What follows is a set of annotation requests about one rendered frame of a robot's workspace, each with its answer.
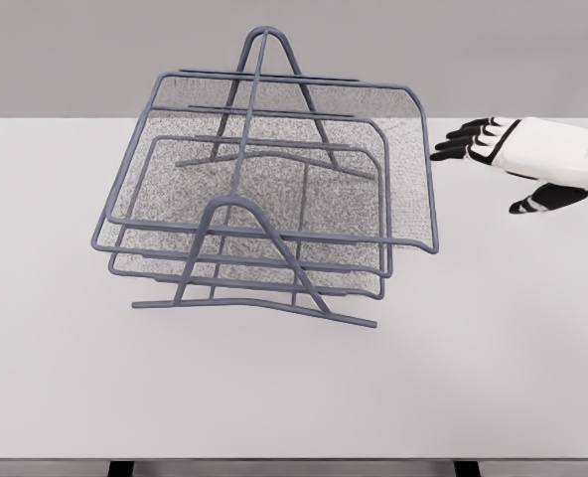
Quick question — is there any small grey mesh tray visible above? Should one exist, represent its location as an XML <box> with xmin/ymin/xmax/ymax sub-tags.
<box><xmin>107</xmin><ymin>133</ymin><xmax>387</xmax><ymax>302</ymax></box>

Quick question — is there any large grey mesh tray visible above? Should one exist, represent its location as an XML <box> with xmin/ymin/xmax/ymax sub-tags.
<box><xmin>89</xmin><ymin>71</ymin><xmax>443</xmax><ymax>255</ymax></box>

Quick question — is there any grey wire rack frame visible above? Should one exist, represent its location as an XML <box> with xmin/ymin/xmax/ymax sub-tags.
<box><xmin>131</xmin><ymin>25</ymin><xmax>378</xmax><ymax>330</ymax></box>

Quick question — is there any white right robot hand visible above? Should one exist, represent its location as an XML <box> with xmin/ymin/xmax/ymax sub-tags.
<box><xmin>429</xmin><ymin>115</ymin><xmax>588</xmax><ymax>216</ymax></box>

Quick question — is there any medium grey mesh tray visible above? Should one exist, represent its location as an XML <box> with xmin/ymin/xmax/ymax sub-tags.
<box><xmin>105</xmin><ymin>103</ymin><xmax>392</xmax><ymax>279</ymax></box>

